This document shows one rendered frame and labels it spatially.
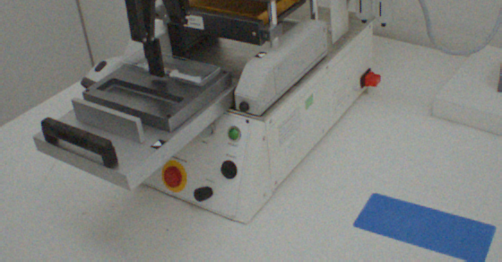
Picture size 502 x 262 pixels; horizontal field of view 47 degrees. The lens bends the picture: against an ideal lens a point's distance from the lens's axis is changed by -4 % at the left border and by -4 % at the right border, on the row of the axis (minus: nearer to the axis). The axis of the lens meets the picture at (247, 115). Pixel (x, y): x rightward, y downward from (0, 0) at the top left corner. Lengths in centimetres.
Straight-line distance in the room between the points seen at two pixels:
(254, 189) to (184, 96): 21
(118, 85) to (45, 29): 154
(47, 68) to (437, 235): 195
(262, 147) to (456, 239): 36
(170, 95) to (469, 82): 70
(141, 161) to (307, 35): 41
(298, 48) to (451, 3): 60
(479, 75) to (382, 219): 49
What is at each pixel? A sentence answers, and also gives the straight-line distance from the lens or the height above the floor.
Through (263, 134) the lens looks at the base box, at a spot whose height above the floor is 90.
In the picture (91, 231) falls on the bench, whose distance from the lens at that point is 114.
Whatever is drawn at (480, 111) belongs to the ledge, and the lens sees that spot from 129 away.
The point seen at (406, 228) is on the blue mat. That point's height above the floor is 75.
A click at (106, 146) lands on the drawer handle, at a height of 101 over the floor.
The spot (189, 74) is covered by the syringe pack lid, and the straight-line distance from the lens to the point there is 101.
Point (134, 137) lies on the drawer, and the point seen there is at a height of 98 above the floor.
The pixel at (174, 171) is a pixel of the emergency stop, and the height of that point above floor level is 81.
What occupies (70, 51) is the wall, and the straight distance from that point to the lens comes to 269.
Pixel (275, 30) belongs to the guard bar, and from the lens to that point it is 105.
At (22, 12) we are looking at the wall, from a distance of 252.
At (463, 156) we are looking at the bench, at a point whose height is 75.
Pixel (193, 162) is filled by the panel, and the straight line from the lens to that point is 111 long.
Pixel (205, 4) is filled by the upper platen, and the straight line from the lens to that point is 114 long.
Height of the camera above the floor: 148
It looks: 33 degrees down
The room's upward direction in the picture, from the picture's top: 7 degrees counter-clockwise
